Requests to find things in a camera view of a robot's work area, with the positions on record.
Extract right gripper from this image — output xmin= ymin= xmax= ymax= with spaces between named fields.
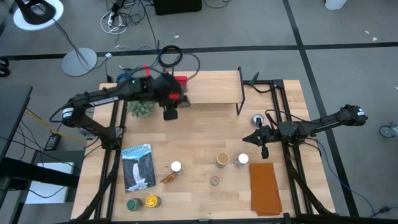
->
xmin=243 ymin=117 xmax=278 ymax=161

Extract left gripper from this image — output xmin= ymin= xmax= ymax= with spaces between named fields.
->
xmin=154 ymin=72 xmax=189 ymax=121

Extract white-lid glass spice jar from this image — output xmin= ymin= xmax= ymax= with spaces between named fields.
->
xmin=170 ymin=161 xmax=184 ymax=177
xmin=235 ymin=153 xmax=250 ymax=169

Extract brown-lid spice jar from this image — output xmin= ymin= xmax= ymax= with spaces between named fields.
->
xmin=216 ymin=151 xmax=231 ymax=169

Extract orange taco seasoning packet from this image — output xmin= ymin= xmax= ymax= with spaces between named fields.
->
xmin=160 ymin=172 xmax=178 ymax=184

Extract Yellowstone waterfall book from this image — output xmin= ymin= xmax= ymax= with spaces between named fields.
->
xmin=121 ymin=143 xmax=157 ymax=194

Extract yellow-lid spice jar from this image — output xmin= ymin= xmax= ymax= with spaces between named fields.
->
xmin=144 ymin=195 xmax=162 ymax=209

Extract green-lid spice jar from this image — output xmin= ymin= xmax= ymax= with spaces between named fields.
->
xmin=126 ymin=198 xmax=144 ymax=212

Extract wooden shelf black metal legs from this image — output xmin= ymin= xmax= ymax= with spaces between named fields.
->
xmin=178 ymin=66 xmax=246 ymax=116

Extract small round grey candle holder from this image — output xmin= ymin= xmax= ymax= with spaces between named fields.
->
xmin=251 ymin=113 xmax=265 ymax=127

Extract green potted plant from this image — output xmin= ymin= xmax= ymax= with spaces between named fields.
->
xmin=127 ymin=100 xmax=156 ymax=118

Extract folded orange cloth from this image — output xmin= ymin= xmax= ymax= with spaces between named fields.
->
xmin=249 ymin=162 xmax=283 ymax=217

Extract black box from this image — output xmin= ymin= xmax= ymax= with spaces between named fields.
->
xmin=153 ymin=0 xmax=203 ymax=16

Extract grey caster wheel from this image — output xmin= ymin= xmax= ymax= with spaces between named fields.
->
xmin=379 ymin=121 xmax=398 ymax=139

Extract black power adapter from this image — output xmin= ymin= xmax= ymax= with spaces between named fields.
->
xmin=44 ymin=133 xmax=62 ymax=151

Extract white container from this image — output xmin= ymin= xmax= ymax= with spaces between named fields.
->
xmin=325 ymin=0 xmax=348 ymax=10

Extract white box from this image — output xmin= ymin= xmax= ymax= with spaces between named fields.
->
xmin=24 ymin=161 xmax=75 ymax=205

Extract black desk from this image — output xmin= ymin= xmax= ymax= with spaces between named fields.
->
xmin=0 ymin=85 xmax=80 ymax=224

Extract black chair wheels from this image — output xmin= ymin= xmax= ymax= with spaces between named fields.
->
xmin=0 ymin=57 xmax=11 ymax=78

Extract coiled black cable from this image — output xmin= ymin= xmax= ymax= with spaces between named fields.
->
xmin=157 ymin=45 xmax=183 ymax=68

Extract black metal table frame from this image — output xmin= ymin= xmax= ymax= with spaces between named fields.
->
xmin=73 ymin=79 xmax=336 ymax=224

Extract blue cable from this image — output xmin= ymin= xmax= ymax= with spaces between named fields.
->
xmin=116 ymin=72 xmax=134 ymax=82

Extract white power strip cables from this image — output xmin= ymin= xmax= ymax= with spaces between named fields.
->
xmin=99 ymin=8 xmax=129 ymax=35

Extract floor ring lamp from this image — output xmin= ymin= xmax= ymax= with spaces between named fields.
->
xmin=12 ymin=0 xmax=98 ymax=77

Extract yellow cable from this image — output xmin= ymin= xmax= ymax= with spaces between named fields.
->
xmin=24 ymin=108 xmax=88 ymax=144

